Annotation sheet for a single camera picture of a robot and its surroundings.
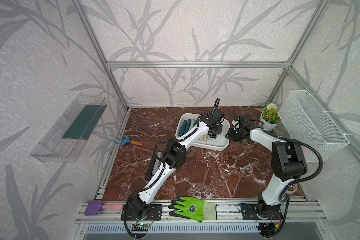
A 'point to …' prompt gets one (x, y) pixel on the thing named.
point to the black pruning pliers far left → (150, 167)
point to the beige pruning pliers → (205, 138)
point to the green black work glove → (191, 208)
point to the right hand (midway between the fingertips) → (226, 134)
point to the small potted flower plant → (269, 116)
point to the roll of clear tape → (291, 192)
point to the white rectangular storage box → (221, 142)
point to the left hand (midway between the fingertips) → (218, 130)
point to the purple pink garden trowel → (93, 206)
